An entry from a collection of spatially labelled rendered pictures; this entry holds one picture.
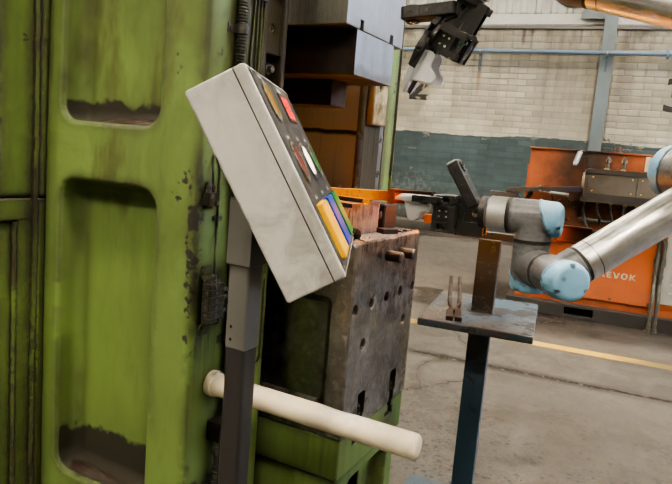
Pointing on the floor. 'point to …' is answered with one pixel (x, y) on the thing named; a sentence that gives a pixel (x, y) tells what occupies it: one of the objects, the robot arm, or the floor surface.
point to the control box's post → (239, 372)
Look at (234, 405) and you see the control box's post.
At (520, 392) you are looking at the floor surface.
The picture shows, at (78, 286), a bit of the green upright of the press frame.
